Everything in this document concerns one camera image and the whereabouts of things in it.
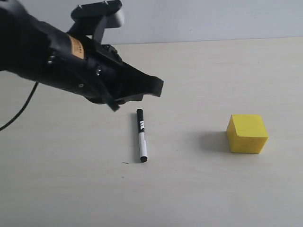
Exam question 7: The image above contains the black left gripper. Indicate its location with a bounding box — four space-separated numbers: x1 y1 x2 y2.
45 33 164 112

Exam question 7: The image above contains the black and white whiteboard marker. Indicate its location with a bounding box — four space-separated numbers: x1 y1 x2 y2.
136 109 148 163

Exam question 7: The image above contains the yellow foam cube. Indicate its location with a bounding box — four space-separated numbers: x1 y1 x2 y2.
226 114 269 154

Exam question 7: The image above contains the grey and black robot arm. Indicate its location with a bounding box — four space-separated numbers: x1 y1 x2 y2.
0 0 164 111

